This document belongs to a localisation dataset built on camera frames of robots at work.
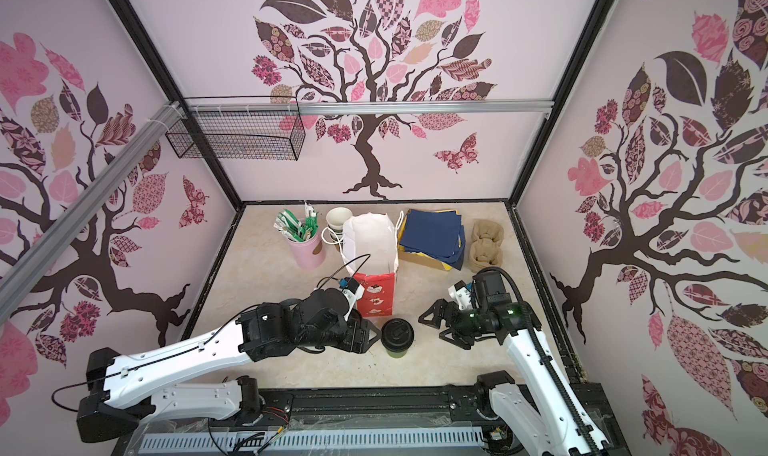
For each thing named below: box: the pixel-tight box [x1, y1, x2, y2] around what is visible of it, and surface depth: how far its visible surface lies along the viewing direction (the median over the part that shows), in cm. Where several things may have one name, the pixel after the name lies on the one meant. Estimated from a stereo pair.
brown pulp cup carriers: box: [469, 219, 504, 273], surface depth 100 cm
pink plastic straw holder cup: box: [287, 234, 327, 271], surface depth 98 cm
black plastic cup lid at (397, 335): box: [380, 318, 415, 352], surface depth 76 cm
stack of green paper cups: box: [326, 207, 353, 253], surface depth 97 cm
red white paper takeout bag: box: [353, 272, 396, 318], surface depth 76 cm
